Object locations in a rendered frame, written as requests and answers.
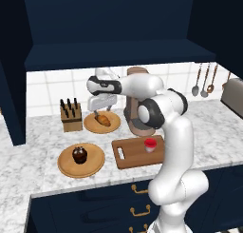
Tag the open navy wall cabinet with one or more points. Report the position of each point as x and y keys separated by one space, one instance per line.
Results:
x=110 y=24

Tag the round wooden plate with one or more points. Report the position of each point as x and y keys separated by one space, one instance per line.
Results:
x=91 y=126
x=66 y=165

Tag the brown hanging utensil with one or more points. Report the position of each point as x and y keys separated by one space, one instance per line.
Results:
x=225 y=83

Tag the navy drawer front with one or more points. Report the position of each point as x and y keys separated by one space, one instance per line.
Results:
x=107 y=211
x=107 y=229
x=107 y=192

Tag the navy base cabinet door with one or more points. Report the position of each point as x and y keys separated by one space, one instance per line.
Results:
x=52 y=216
x=223 y=195

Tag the brown stand mixer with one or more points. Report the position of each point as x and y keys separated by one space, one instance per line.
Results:
x=134 y=124

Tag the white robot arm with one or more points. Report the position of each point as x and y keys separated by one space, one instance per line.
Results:
x=177 y=138

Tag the red-lidded jam jar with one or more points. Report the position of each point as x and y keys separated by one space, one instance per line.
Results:
x=150 y=145

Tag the grey hanging spoon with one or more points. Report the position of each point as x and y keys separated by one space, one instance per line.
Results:
x=196 y=89

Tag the wooden knife block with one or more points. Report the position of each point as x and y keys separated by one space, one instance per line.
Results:
x=71 y=122

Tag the golden brown croissant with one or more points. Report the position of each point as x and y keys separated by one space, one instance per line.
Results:
x=104 y=120

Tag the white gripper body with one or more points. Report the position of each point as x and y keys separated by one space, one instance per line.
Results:
x=102 y=102

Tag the silver toaster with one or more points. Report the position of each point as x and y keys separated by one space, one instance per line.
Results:
x=233 y=97

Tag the wooden cutting board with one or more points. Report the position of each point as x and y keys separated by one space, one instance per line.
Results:
x=134 y=156

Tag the chocolate cupcake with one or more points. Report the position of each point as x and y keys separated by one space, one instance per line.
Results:
x=79 y=155

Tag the copper hanging spoon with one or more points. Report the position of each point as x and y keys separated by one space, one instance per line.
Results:
x=211 y=87

